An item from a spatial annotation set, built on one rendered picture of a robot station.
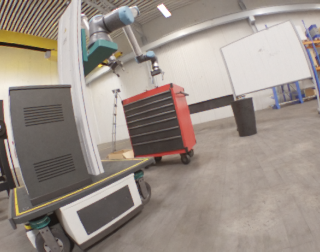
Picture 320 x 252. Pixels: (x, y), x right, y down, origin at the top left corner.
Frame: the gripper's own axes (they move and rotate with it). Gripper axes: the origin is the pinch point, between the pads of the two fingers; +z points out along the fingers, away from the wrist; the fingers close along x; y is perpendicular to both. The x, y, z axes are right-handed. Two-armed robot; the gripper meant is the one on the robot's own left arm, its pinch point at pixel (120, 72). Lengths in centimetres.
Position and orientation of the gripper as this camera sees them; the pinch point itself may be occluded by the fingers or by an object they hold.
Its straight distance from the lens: 179.9
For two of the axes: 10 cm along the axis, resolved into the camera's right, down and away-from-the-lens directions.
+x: -6.6, 2.7, 7.0
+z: 5.6, 8.0, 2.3
